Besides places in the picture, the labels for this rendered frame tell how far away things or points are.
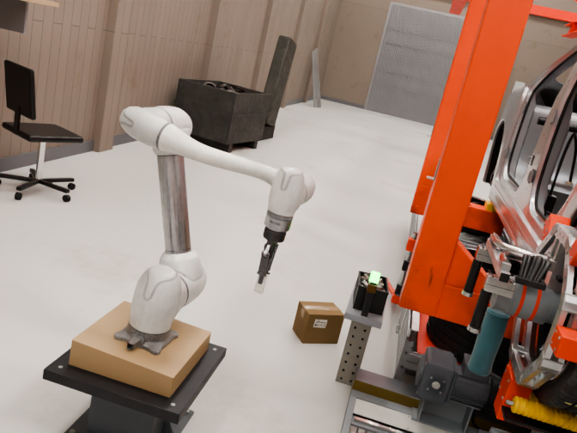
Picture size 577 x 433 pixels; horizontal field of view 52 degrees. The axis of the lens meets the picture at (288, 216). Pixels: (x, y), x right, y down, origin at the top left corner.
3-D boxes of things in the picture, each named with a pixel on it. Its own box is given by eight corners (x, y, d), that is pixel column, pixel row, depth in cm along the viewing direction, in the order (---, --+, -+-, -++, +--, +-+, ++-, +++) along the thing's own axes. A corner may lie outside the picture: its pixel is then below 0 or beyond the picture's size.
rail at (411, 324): (414, 375, 281) (427, 334, 275) (394, 369, 282) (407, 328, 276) (419, 239, 515) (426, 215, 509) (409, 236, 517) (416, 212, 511)
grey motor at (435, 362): (502, 460, 247) (530, 387, 238) (403, 427, 254) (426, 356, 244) (497, 435, 264) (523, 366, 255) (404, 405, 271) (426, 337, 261)
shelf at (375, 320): (380, 329, 262) (382, 323, 261) (343, 318, 264) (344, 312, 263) (386, 295, 302) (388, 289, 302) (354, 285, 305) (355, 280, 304)
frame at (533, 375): (544, 416, 188) (606, 258, 174) (523, 409, 189) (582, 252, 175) (519, 343, 240) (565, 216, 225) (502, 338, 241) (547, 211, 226)
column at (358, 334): (355, 387, 292) (376, 310, 281) (335, 381, 294) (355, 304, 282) (356, 377, 301) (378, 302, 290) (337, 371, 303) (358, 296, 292)
